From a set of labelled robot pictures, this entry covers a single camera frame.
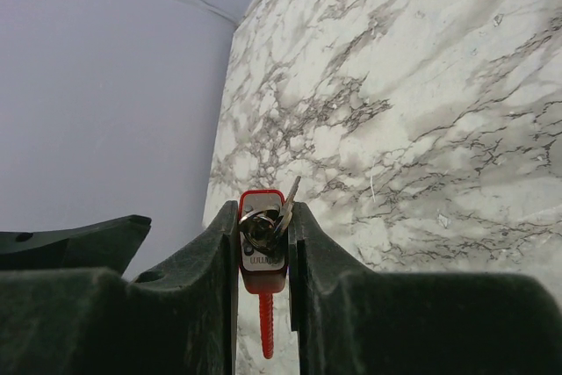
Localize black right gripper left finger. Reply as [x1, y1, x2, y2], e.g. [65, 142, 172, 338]
[1, 201, 238, 374]

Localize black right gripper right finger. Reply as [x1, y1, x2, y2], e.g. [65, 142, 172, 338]
[288, 203, 561, 374]

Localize red padlock with cable shackle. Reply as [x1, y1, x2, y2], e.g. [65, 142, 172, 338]
[238, 200, 287, 359]

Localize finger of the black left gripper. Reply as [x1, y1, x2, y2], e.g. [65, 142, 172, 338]
[1, 215, 152, 281]

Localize silver keys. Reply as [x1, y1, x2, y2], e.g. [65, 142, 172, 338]
[238, 176, 301, 257]

